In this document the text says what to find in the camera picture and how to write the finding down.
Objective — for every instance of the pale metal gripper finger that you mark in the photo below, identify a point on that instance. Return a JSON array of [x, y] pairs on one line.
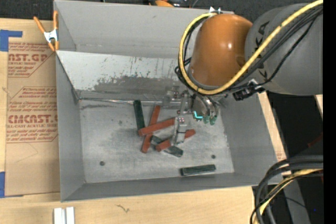
[[173, 101], [178, 131]]

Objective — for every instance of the brown cardboard board, red print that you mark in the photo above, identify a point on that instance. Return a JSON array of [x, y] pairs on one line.
[[29, 102]]

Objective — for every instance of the grey metal bin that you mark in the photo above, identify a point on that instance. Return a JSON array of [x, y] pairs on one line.
[[118, 149]]

